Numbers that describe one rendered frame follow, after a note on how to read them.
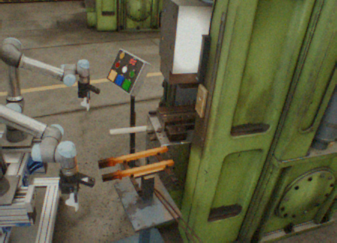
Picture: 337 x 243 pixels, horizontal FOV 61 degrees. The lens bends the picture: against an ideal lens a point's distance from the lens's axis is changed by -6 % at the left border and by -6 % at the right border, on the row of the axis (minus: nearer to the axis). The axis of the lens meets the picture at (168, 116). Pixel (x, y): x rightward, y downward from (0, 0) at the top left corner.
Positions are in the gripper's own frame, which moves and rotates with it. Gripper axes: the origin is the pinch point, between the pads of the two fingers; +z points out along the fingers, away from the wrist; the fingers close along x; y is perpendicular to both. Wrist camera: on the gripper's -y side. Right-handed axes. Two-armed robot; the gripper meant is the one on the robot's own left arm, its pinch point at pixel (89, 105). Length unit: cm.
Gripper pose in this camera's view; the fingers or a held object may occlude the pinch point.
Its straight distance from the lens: 228.6
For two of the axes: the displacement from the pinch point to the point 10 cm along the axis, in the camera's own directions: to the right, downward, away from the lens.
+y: -9.9, 0.2, -1.7
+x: 1.5, 5.6, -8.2
